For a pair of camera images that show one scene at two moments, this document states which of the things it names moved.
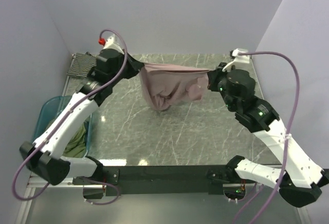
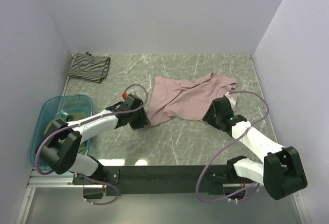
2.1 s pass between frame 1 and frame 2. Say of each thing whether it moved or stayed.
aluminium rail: stayed
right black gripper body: moved
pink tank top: moved
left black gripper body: moved
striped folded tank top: stayed
